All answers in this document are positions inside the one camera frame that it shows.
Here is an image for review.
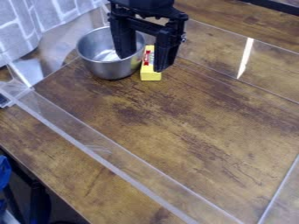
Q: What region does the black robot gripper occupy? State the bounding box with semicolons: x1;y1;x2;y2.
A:
108;0;188;73

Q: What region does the yellow butter block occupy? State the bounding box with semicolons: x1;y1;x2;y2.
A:
140;45;163;81

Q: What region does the stainless steel bowl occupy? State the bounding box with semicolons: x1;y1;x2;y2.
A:
76;26;145;81

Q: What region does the grey brick pattern cloth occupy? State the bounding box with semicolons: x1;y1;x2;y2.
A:
0;0;108;67

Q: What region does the blue object at table edge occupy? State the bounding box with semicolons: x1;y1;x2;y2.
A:
0;156;12;217

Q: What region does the black table leg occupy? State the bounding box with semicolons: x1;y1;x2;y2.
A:
29;181;52;224

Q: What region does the clear acrylic enclosure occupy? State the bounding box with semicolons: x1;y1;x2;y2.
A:
0;5;299;224

